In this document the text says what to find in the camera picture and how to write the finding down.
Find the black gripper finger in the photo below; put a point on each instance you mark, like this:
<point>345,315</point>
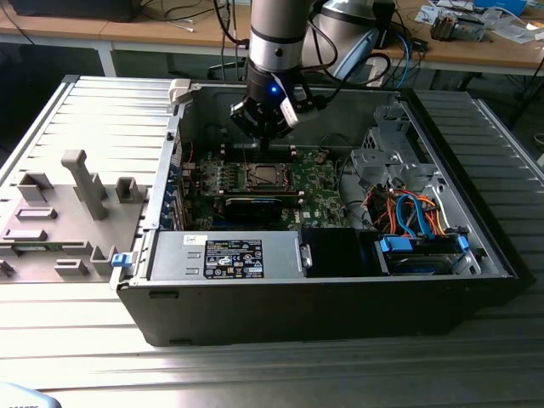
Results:
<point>248,117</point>
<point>282,129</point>

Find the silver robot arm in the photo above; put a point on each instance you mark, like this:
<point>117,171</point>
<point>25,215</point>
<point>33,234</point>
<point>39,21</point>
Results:
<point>276,30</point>

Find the CPU socket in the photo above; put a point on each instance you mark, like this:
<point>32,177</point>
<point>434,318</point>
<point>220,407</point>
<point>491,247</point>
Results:
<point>293,183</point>

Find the copper CPU cooler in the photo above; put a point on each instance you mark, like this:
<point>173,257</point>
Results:
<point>444,25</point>

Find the round coin cell battery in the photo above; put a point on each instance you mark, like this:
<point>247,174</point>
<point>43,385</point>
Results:
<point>319,158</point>

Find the beige case latch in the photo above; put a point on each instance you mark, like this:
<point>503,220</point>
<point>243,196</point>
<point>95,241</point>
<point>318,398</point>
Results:
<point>178,91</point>

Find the green motherboard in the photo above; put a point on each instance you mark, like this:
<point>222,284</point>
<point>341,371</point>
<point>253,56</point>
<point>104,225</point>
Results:
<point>323,200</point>

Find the black graphics card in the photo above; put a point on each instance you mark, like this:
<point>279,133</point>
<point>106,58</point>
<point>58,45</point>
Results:
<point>255,210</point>

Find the grey metal drive cage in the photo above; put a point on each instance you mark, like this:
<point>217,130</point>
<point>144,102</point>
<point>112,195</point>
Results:
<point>382,157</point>

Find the small white device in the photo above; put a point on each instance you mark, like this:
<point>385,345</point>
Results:
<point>378,81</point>

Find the wooden desk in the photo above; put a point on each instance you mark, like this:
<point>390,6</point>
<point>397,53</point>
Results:
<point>170,36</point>

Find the grey power supply unit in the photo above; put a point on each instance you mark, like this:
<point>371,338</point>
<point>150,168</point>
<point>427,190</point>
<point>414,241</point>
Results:
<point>178,255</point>

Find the hard disk in blue carrier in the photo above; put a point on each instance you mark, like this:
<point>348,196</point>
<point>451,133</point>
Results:
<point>399,246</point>

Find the black PC case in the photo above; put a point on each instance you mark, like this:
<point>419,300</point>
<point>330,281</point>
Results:
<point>297,306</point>

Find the blue case latch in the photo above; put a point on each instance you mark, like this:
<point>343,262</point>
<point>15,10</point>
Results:
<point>120,260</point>

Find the grey metal drive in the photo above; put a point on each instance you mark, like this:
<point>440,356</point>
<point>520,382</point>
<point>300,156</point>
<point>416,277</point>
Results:
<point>472,27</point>

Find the black monitor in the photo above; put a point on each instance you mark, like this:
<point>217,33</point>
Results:
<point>64,8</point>

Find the grey parts rack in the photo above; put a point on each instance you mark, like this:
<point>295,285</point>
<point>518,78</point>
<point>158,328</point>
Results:
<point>64,238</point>

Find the blue box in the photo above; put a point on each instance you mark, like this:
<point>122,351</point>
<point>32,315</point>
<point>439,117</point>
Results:
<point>501,5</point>

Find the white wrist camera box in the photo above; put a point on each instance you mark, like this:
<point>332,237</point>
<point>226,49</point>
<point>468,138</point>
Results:
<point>289,112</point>

